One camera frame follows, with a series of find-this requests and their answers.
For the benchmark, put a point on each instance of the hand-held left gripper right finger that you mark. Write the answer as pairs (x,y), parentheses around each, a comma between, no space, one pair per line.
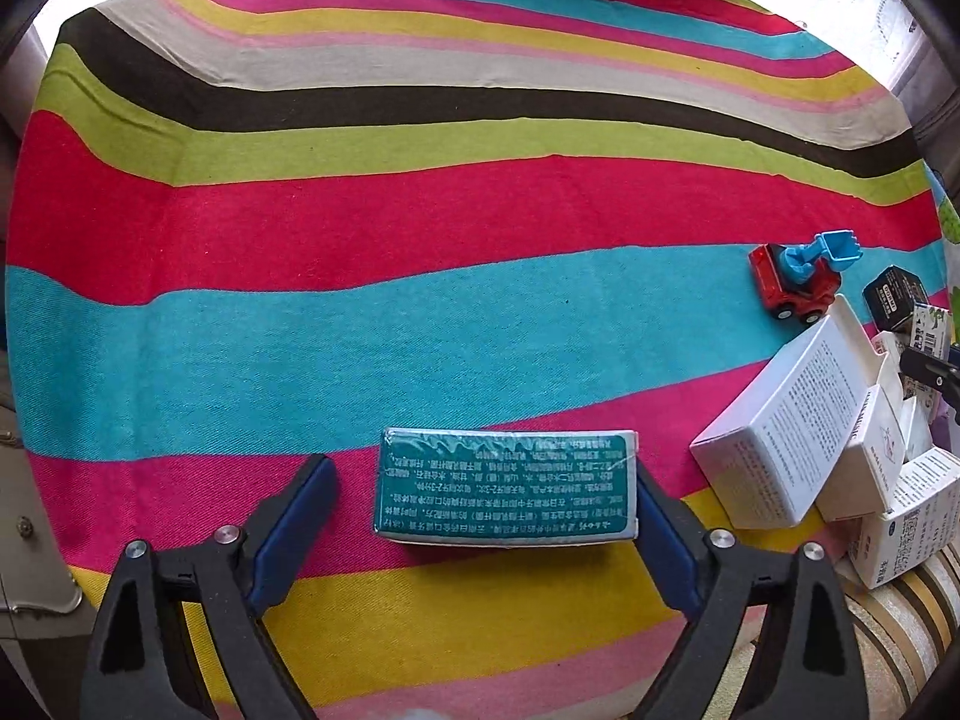
(667,547)

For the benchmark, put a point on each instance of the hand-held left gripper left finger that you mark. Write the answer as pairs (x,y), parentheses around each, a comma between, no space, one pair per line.
(300,525)

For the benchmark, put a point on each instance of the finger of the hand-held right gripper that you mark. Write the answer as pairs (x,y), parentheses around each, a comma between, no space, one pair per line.
(934,369)

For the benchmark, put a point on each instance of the red toy excavator car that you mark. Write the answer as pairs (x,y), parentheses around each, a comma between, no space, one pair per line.
(799,281)

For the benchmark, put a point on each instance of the teal green box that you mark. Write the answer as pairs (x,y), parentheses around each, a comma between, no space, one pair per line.
(502,487)

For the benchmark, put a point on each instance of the white box green leaf print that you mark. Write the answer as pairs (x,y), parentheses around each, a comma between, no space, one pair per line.
(930,330)

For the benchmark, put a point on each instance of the white box with red logo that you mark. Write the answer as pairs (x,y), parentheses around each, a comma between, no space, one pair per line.
(874,457)

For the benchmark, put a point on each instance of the cartoon printed bedsheet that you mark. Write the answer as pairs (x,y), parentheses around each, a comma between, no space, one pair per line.
(949,217)

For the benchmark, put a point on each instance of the white box with blue logo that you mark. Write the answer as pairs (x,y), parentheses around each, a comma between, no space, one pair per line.
(911,521)

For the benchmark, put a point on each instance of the white box with black text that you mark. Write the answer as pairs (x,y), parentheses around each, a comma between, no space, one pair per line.
(787,427)

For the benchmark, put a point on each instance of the grey curtain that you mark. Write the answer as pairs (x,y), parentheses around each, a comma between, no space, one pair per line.
(934,120)

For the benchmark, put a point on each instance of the white ornate nightstand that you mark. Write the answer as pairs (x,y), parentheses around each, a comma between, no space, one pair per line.
(34,540)

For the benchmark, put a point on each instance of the multicolour striped blanket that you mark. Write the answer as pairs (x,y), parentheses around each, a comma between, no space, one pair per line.
(375,240)

